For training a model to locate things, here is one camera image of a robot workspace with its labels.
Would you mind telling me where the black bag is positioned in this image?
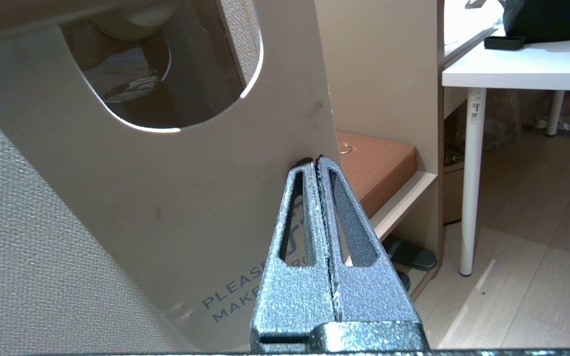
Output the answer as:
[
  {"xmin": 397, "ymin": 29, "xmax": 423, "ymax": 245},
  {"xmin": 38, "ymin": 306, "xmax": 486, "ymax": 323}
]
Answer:
[{"xmin": 503, "ymin": 0, "xmax": 570, "ymax": 44}]

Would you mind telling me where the small black case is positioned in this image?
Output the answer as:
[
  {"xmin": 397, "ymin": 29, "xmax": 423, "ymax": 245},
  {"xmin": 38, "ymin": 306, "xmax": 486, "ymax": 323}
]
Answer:
[{"xmin": 484, "ymin": 36, "xmax": 526, "ymax": 51}]

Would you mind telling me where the grey do-not-disturb door sign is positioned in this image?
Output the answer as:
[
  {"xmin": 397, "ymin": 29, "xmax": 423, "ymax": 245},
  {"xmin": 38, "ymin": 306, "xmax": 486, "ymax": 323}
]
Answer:
[{"xmin": 0, "ymin": 0, "xmax": 342, "ymax": 352}]

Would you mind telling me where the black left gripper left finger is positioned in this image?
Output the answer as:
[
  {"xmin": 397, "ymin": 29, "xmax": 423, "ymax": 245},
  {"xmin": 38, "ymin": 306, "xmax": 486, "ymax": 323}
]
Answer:
[{"xmin": 250, "ymin": 157, "xmax": 339, "ymax": 353}]

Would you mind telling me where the brown seat cushion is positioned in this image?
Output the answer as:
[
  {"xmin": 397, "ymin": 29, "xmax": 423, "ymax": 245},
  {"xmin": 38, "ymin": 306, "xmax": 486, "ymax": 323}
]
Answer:
[{"xmin": 335, "ymin": 131, "xmax": 418, "ymax": 218}]

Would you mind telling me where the white table leg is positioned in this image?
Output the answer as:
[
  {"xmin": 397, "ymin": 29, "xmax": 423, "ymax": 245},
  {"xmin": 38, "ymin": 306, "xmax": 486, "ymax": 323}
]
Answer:
[
  {"xmin": 459, "ymin": 88, "xmax": 487, "ymax": 276},
  {"xmin": 546, "ymin": 90, "xmax": 565, "ymax": 136}
]

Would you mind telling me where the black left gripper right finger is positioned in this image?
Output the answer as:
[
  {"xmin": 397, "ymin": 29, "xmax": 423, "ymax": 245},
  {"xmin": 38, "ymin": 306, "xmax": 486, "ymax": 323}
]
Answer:
[{"xmin": 315, "ymin": 154, "xmax": 423, "ymax": 324}]

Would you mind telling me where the brown edged white desk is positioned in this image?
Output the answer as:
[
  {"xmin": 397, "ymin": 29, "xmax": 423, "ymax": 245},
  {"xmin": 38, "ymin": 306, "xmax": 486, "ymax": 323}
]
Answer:
[{"xmin": 443, "ymin": 0, "xmax": 506, "ymax": 67}]

